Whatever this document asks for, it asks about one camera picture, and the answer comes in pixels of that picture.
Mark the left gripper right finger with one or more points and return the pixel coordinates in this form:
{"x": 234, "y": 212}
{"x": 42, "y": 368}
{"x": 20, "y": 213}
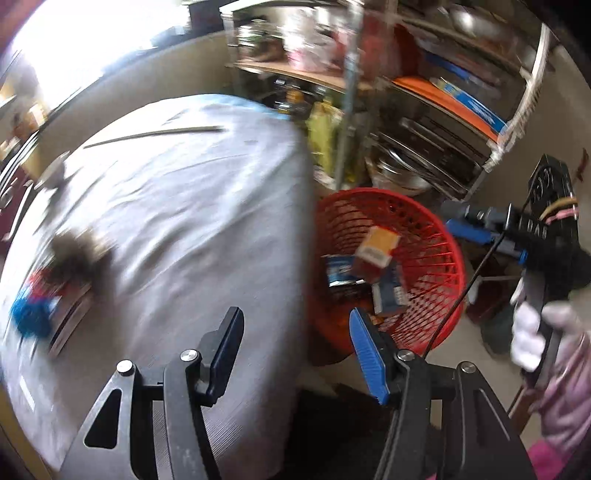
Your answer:
{"x": 477, "y": 439}

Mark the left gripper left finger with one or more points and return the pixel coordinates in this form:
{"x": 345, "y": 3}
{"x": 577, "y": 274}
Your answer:
{"x": 116, "y": 440}

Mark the small blue white box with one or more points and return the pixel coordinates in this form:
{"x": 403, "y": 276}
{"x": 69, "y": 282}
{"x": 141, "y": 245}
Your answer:
{"x": 390, "y": 296}

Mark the clear plastic tray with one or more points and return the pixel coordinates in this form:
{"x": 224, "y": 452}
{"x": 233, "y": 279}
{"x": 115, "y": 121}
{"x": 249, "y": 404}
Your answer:
{"x": 70, "y": 309}

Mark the blue plastic bag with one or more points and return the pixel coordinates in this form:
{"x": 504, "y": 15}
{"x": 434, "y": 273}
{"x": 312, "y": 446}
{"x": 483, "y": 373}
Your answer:
{"x": 31, "y": 316}

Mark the orange cardboard box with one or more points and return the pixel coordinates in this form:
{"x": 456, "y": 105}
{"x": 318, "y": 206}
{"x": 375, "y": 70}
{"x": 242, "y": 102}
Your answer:
{"x": 377, "y": 246}

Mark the red plastic bag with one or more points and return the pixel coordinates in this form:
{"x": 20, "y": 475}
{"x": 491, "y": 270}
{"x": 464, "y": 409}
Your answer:
{"x": 42, "y": 284}

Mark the blue white carton box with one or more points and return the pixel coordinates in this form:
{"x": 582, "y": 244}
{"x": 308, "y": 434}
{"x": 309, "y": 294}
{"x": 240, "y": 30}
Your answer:
{"x": 339, "y": 270}

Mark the black plastic bag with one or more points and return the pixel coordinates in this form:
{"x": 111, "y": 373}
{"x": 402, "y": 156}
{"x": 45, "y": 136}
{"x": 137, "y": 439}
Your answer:
{"x": 76, "y": 258}

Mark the right gloved hand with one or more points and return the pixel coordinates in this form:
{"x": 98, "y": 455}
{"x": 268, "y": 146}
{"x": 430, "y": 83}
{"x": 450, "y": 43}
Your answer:
{"x": 528, "y": 343}

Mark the red plastic basket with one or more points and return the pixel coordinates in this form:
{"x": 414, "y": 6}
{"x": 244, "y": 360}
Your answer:
{"x": 431, "y": 260}

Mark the metal storage rack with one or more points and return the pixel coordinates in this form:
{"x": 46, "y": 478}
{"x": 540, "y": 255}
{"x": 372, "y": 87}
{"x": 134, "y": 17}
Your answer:
{"x": 421, "y": 94}

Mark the grey tablecloth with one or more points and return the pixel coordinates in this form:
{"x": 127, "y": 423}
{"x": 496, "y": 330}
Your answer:
{"x": 199, "y": 223}

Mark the white ceramic bowl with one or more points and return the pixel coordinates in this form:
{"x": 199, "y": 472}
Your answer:
{"x": 53, "y": 176}

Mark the pink white plastic bag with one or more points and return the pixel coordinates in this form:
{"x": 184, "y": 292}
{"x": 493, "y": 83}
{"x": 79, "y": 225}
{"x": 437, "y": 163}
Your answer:
{"x": 308, "y": 49}

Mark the long thin wooden stick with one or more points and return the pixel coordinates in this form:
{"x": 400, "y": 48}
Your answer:
{"x": 156, "y": 133}

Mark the window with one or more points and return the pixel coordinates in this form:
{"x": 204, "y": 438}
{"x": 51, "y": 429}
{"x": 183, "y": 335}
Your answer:
{"x": 65, "y": 46}

